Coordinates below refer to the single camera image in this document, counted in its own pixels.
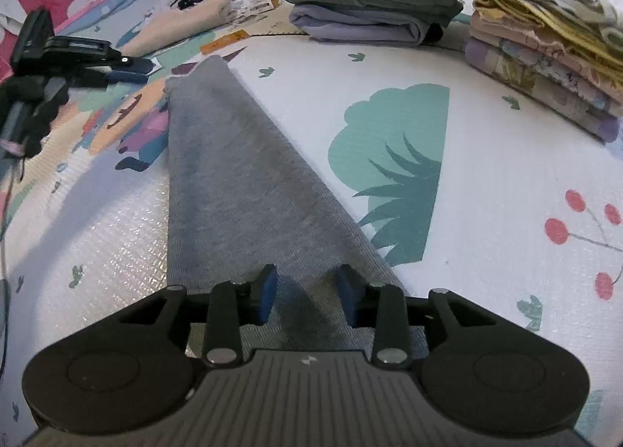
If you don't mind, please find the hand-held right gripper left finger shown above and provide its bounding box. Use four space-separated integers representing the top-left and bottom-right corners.
112 264 279 369

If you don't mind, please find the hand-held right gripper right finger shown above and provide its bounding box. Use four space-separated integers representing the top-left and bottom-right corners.
336 264 502 369

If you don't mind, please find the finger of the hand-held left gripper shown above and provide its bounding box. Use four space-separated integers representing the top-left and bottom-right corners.
70 70 149 88
85 55 157 77

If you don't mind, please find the grey knit garment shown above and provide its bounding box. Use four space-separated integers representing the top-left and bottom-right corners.
164 55 426 366

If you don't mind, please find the stack of yellow pastel clothes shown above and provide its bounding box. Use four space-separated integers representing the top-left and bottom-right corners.
452 0 623 144

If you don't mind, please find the person's left hand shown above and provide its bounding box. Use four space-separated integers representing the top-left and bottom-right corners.
0 73 71 158

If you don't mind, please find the white crumpled cloth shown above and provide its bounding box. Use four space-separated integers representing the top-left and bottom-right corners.
0 0 30 36

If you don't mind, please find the beige folded garment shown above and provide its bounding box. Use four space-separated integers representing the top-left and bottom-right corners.
119 0 235 59

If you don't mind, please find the orange paper tag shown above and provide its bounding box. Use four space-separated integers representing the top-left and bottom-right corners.
199 30 250 56

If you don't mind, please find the pile of paper clothing tags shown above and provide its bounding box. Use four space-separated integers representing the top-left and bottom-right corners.
228 0 284 25

